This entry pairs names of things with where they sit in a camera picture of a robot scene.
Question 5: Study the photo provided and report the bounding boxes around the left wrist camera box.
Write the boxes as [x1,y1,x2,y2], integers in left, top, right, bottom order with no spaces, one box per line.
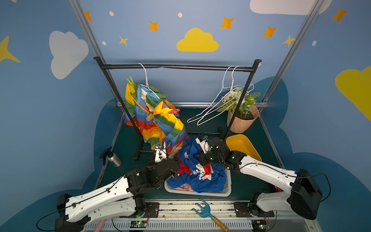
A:
[155,142,168,163]

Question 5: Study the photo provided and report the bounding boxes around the white plastic laundry basket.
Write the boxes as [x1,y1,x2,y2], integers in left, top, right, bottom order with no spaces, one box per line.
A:
[164,170,231,197]

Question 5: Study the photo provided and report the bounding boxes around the blue garden fork tool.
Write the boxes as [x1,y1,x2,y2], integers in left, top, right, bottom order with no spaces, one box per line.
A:
[192,198,229,232]

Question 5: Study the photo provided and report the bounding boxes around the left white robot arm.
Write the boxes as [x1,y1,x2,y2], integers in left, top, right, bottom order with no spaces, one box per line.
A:
[55,159,180,232]

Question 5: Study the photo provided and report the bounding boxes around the blue red white jacket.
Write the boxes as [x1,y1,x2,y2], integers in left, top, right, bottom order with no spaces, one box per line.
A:
[167,136,226,193]

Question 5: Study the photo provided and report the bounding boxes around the pink kids jacket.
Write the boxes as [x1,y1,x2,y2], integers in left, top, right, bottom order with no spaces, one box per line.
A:
[175,184,193,191]

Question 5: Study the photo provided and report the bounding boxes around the pink clothespin rainbow jacket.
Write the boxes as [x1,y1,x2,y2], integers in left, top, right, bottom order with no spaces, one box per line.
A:
[168,109,180,114]

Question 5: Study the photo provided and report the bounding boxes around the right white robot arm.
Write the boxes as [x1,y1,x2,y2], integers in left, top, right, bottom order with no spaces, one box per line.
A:
[196,137,323,220]

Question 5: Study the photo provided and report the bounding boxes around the artificial white flowers plant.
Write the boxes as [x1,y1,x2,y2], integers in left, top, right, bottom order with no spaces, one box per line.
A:
[217,88,261,119]

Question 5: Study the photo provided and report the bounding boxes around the green clothespin rainbow jacket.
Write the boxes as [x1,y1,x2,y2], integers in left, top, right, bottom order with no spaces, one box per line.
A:
[126,76,135,87]

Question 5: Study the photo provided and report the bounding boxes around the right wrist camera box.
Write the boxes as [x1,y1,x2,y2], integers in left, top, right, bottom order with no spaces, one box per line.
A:
[196,136,210,154]

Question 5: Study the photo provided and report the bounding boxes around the black clothes rack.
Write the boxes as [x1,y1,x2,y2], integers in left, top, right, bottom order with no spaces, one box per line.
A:
[94,56,262,160]

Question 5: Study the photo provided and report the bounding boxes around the rainbow striped jacket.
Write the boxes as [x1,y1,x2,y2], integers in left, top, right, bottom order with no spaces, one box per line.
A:
[125,83,188,153]

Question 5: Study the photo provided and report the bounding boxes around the purple silicone spatula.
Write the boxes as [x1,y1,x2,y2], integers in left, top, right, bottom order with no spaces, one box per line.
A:
[94,220,105,232]

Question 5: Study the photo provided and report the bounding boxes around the yellow plastic tray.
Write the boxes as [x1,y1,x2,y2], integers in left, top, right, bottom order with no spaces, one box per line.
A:
[226,134,262,161]

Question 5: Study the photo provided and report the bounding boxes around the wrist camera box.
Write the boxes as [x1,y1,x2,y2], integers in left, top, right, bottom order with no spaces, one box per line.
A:
[155,142,168,163]
[196,136,210,154]

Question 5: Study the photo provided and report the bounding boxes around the white wire hanger pink jacket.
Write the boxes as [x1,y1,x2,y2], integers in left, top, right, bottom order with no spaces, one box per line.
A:
[194,66,260,126]

